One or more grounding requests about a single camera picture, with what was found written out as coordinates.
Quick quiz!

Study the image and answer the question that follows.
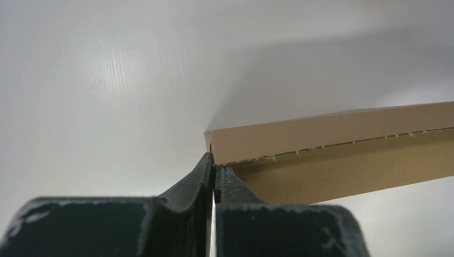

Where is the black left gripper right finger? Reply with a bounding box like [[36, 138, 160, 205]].
[[214, 166, 370, 256]]

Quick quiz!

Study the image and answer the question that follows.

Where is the brown cardboard box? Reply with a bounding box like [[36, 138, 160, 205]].
[[205, 102, 453, 204]]

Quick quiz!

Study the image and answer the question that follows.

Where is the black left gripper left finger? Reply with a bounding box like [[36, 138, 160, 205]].
[[1, 153, 214, 256]]

